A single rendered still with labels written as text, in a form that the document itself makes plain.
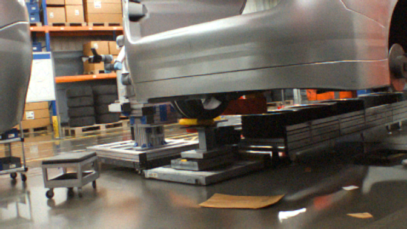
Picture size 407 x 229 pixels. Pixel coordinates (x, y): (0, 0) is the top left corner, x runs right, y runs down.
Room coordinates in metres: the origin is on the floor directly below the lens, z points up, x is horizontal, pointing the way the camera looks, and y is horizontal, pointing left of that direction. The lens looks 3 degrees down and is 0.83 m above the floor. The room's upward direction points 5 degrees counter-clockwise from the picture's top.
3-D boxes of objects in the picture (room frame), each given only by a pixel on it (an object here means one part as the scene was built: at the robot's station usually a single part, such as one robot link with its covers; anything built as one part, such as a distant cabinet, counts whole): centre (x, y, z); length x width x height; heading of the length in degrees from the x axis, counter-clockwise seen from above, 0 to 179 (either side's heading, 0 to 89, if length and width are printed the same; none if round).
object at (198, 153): (4.50, 0.01, 0.32); 0.40 x 0.30 x 0.28; 134
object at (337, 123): (5.27, -1.63, 0.28); 2.47 x 0.06 x 0.22; 134
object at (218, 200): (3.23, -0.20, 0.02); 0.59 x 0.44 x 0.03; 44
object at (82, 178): (4.05, 1.21, 0.17); 0.43 x 0.36 x 0.34; 170
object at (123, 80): (5.01, 0.78, 1.19); 0.15 x 0.12 x 0.55; 53
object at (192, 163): (4.46, 0.05, 0.13); 0.50 x 0.36 x 0.10; 134
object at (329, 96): (6.10, -1.77, 0.69); 0.52 x 0.17 x 0.35; 44
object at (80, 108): (11.68, 2.75, 0.55); 1.40 x 0.80 x 1.09; 130
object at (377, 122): (5.56, -1.35, 0.14); 2.47 x 0.85 x 0.27; 134
